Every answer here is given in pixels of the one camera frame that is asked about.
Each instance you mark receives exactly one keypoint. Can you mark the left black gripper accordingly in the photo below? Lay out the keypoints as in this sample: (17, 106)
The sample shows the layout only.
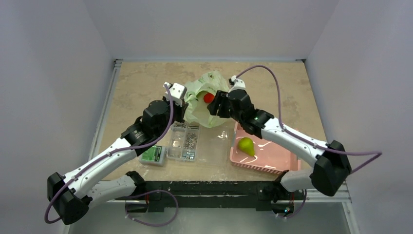
(180, 110)

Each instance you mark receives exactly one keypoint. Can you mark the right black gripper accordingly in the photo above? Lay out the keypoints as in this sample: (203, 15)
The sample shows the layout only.
(218, 104)

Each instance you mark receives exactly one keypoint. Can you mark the orange fake fruit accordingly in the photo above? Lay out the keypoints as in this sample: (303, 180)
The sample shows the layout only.
(208, 98)

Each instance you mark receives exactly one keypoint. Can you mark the light green plastic bag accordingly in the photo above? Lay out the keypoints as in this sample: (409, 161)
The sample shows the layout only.
(197, 111)

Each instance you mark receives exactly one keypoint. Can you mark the yellow fake fruit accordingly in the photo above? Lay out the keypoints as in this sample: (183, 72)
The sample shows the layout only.
(246, 145)

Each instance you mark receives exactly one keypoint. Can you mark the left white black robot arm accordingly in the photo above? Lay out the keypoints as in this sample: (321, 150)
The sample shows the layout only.
(72, 195)

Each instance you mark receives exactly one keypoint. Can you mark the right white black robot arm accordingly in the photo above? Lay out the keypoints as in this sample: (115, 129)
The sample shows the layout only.
(329, 162)

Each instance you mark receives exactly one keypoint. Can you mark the clear plastic screw organizer box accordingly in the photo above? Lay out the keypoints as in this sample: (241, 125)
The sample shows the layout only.
(196, 143)

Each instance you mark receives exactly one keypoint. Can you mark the green white small box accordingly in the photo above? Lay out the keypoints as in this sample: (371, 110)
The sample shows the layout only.
(155, 156)

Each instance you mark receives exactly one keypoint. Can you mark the pink plastic basket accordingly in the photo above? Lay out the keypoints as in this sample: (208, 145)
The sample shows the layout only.
(269, 157)

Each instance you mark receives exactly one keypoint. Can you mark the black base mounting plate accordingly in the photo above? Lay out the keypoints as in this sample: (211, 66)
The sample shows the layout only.
(257, 195)

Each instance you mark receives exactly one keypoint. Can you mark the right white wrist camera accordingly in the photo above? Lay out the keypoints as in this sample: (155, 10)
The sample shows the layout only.
(236, 84)

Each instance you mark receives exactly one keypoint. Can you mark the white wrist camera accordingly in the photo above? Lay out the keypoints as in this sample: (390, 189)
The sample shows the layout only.
(236, 84)
(176, 91)

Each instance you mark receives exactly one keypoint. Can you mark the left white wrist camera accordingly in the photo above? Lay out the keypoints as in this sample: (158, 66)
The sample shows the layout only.
(176, 91)

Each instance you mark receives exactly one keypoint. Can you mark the aluminium back frame rail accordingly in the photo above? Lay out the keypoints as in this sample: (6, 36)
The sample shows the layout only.
(194, 59)

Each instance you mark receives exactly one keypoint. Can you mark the aluminium left frame rail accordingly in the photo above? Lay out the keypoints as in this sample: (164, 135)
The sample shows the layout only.
(101, 124)

